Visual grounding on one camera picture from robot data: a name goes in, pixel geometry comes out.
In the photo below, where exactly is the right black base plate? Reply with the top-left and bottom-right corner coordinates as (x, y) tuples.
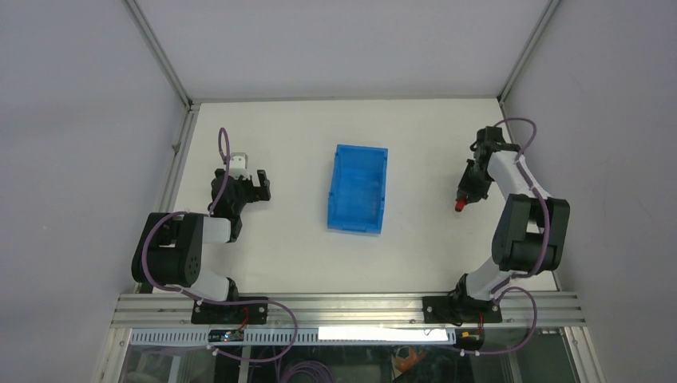
(422, 295), (503, 326)

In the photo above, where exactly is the red black screwdriver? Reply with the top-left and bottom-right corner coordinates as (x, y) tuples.
(454, 196), (468, 212)

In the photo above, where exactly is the small electronics board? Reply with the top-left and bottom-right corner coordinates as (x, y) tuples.
(208, 330), (244, 343)

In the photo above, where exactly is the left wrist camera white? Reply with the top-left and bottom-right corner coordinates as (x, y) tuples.
(228, 152), (251, 180)

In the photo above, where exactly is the orange object below table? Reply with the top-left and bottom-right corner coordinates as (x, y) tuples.
(391, 345), (426, 378)

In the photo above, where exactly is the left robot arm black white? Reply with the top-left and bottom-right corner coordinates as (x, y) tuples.
(131, 168), (271, 324)

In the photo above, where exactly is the purple cable coil below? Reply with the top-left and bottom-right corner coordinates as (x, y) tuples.
(277, 360), (337, 383)

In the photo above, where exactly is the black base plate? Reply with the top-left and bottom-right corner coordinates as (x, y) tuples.
(190, 296), (268, 326)
(422, 295), (503, 326)

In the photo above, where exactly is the white slotted cable duct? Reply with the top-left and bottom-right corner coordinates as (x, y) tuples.
(130, 326), (456, 347)

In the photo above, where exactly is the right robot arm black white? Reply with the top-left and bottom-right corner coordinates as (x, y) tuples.
(449, 126), (570, 323)

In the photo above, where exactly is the blue plastic bin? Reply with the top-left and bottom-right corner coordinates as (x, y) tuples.
(327, 144), (388, 235)

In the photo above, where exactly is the aluminium front rail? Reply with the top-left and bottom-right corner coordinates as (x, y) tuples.
(111, 291), (586, 329)

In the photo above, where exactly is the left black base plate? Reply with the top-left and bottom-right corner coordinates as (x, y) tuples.
(190, 296), (268, 326)

